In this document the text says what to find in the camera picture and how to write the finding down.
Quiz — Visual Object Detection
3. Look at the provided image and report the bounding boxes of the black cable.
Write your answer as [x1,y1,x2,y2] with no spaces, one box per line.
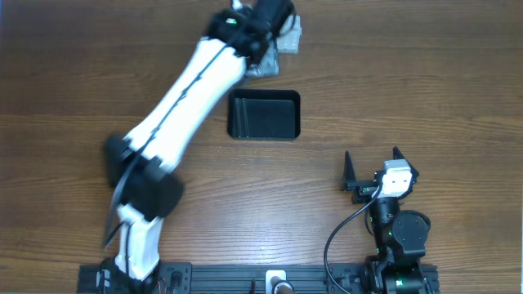
[323,183,385,293]
[101,154,142,250]

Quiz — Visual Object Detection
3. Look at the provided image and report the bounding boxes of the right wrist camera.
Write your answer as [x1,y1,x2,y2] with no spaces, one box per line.
[382,158,413,199]

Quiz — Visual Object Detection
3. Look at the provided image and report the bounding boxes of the white test tube rack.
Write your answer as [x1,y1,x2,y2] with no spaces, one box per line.
[244,15,303,78]

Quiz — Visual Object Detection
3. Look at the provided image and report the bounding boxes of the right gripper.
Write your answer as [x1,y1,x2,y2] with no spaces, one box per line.
[341,145,421,205]

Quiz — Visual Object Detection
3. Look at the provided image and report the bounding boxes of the mounting rail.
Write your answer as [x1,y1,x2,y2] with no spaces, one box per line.
[77,262,440,294]

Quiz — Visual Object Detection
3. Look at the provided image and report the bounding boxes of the black tray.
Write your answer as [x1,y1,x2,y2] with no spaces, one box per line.
[226,88,302,142]

